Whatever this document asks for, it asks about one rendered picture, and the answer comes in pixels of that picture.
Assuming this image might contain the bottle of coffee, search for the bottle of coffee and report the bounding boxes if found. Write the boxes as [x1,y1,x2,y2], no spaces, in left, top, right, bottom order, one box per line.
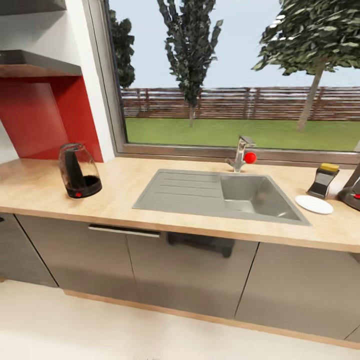
[307,162,340,199]

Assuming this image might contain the electric kettle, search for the electric kettle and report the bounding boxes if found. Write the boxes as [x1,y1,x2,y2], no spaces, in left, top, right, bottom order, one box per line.
[59,143,103,199]

